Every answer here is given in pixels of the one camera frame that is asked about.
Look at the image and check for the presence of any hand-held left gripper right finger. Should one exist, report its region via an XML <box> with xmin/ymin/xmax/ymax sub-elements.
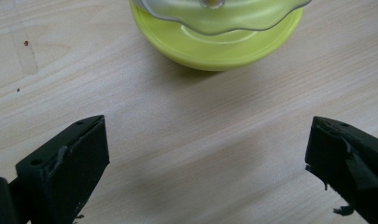
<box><xmin>304</xmin><ymin>116</ymin><xmax>378</xmax><ymax>224</ymax></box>

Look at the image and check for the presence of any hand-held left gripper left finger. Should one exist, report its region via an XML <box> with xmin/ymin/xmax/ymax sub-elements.
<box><xmin>8</xmin><ymin>114</ymin><xmax>111</xmax><ymax>224</ymax></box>

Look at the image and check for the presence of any yellow-green bowl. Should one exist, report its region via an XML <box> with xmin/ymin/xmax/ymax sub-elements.
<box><xmin>129</xmin><ymin>0</ymin><xmax>304</xmax><ymax>72</ymax></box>

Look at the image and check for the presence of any clear wavy-edged lid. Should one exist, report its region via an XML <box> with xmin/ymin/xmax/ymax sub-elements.
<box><xmin>133</xmin><ymin>0</ymin><xmax>313</xmax><ymax>36</ymax></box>

